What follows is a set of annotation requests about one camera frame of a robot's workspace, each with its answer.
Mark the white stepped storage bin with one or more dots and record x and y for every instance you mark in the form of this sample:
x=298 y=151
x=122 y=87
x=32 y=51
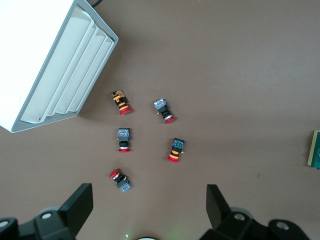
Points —
x=37 y=50

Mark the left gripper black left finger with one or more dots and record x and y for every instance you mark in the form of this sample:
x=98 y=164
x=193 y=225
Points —
x=50 y=225

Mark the green load switch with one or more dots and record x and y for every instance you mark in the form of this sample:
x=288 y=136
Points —
x=315 y=152

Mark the red button amber contact block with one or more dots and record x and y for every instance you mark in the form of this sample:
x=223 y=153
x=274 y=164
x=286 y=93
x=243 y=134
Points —
x=121 y=103

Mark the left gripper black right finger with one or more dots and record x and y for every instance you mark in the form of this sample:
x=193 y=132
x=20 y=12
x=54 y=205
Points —
x=232 y=225

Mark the red button blue contact block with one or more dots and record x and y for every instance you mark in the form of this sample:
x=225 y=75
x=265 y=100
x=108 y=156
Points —
x=124 y=138
x=163 y=108
x=121 y=181

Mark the red button green contact block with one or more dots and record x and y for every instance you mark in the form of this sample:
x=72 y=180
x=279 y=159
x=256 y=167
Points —
x=177 y=148

